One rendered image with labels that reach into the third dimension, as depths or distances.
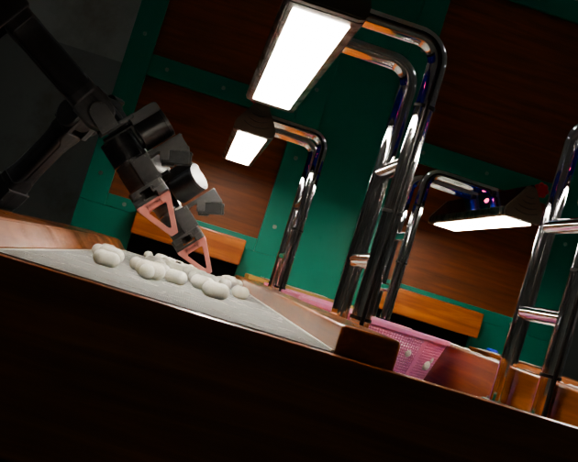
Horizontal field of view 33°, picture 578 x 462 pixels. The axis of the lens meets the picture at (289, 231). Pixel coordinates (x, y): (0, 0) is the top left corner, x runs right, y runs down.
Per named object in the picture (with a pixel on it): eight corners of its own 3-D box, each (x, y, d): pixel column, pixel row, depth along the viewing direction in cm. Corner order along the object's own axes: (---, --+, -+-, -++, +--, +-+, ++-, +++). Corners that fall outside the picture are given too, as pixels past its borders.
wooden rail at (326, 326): (305, 446, 83) (342, 324, 84) (223, 313, 263) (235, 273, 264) (365, 464, 84) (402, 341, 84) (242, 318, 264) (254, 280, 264)
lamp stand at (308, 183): (188, 306, 205) (250, 106, 208) (188, 302, 225) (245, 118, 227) (274, 332, 207) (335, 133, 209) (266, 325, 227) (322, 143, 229)
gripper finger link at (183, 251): (222, 264, 212) (199, 228, 211) (223, 265, 205) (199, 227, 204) (195, 281, 211) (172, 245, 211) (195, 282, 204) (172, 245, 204)
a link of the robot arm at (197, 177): (215, 193, 206) (196, 147, 210) (194, 184, 198) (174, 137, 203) (172, 220, 209) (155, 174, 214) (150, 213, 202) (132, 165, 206)
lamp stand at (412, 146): (193, 356, 109) (308, -19, 111) (191, 340, 129) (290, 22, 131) (352, 403, 111) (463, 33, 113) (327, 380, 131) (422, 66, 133)
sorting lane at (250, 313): (-15, 272, 81) (-6, 247, 81) (123, 258, 261) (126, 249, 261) (327, 374, 84) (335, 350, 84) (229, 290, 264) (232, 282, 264)
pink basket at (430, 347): (291, 358, 149) (309, 299, 150) (275, 342, 176) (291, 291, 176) (453, 407, 152) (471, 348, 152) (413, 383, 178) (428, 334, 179)
